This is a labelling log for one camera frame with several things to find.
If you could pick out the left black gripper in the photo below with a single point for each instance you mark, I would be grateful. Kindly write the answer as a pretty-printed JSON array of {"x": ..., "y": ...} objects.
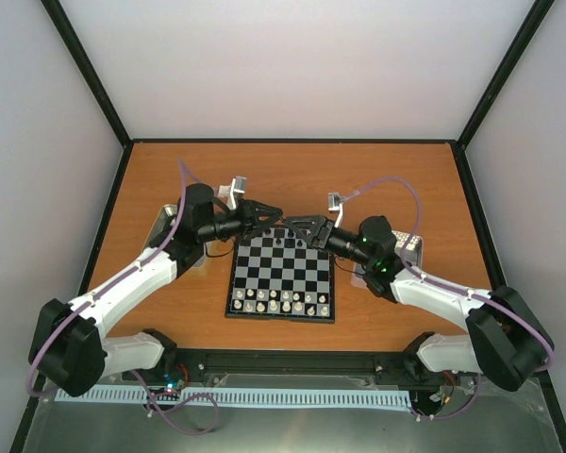
[{"x": 249, "y": 216}]

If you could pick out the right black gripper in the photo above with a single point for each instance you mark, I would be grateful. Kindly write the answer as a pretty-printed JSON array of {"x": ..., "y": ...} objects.
[{"x": 319, "y": 223}]

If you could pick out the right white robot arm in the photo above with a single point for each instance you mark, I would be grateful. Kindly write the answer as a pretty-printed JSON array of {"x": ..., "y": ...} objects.
[{"x": 501, "y": 340}]

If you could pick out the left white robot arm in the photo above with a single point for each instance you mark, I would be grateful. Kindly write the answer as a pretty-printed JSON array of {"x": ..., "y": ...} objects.
[{"x": 71, "y": 346}]

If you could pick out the left green-lit circuit board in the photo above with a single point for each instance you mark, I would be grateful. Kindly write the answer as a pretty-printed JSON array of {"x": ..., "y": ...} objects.
[{"x": 172, "y": 388}]

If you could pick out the black and silver chessboard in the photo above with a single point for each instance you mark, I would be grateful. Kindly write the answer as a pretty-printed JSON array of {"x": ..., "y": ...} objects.
[{"x": 263, "y": 266}]

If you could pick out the right pink tray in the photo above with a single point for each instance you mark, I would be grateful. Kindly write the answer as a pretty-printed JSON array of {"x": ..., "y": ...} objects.
[{"x": 414, "y": 255}]

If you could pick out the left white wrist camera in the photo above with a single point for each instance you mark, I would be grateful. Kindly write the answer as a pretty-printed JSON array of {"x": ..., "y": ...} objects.
[{"x": 233, "y": 192}]

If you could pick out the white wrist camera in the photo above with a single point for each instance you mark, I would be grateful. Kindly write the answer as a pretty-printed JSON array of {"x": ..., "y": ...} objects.
[
  {"x": 233, "y": 192},
  {"x": 335, "y": 203}
]

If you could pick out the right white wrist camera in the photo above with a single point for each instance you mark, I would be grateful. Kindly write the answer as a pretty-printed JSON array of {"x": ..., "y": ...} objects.
[{"x": 335, "y": 203}]

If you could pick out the light blue cable duct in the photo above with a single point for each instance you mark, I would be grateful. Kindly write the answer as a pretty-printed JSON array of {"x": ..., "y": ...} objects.
[{"x": 247, "y": 398}]

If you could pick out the black aluminium frame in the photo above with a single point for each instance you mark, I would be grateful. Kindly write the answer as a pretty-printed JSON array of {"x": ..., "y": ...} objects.
[{"x": 526, "y": 32}]

